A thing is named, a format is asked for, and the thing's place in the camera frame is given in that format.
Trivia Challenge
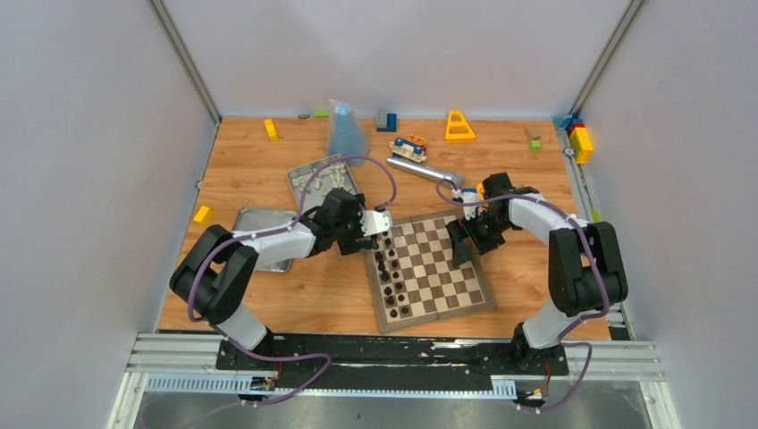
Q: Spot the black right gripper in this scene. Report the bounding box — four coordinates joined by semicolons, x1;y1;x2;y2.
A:
445;212;512;269

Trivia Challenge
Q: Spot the aluminium frame post left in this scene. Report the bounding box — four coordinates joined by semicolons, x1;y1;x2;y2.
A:
147;0;223;129

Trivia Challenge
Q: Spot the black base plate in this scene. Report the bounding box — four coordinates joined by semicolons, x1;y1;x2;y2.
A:
215;333;569;391

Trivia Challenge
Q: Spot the blue grey brick stack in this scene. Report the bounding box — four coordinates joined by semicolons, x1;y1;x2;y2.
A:
375;109;398;132

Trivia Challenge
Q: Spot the silver toy microphone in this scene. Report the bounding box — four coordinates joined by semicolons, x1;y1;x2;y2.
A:
386;156;464;188

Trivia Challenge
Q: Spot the aluminium frame post right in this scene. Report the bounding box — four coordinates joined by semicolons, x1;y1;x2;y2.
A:
569;0;647;116

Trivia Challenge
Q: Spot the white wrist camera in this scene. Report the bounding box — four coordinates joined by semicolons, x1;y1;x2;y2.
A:
453;188;482;220
360;210;393;237

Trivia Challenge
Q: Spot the yellow curved block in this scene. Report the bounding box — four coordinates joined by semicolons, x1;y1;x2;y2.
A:
263;118;280;141

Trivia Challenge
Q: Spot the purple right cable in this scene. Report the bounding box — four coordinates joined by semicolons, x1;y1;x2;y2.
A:
435;177;611;414

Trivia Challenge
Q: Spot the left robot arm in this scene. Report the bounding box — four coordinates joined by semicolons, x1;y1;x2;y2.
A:
168;189;392;369

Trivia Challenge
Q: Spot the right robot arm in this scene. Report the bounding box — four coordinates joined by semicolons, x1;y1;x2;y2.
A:
445;172;628;374

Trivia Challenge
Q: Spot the purple cable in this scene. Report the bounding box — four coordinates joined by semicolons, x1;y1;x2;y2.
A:
435;177;611;414
187;155;398;409

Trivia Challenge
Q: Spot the colourful brick stack right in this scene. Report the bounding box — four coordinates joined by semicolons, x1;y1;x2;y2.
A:
566;118;594;164

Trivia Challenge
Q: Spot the blue bubble-wrapped cone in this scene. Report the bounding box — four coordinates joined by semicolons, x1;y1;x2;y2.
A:
326;99;371;156

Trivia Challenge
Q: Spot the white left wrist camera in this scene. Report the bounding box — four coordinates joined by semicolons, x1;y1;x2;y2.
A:
360;210;393;237

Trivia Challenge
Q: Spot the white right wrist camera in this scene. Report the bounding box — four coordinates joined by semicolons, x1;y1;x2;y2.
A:
453;188;482;220

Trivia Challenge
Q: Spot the wooden chess board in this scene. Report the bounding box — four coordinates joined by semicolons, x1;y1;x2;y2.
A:
363;209;496;333

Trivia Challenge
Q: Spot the aluminium frame post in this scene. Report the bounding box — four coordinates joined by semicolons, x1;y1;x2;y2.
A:
147;0;223;129
569;0;647;116

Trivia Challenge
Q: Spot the yellow triangle toy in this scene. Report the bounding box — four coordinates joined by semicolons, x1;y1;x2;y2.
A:
444;109;476;143

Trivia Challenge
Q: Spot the white blue toy car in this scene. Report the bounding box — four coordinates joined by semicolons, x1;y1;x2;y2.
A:
389;134;427;164

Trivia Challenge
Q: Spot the silver metal tin lid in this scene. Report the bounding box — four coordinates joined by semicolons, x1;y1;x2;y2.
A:
228;206;299;274

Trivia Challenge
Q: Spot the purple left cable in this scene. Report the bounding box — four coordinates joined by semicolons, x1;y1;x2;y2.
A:
187;155;398;409

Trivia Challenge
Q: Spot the yellow wooden block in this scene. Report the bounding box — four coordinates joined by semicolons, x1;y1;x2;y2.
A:
192;205;214;225

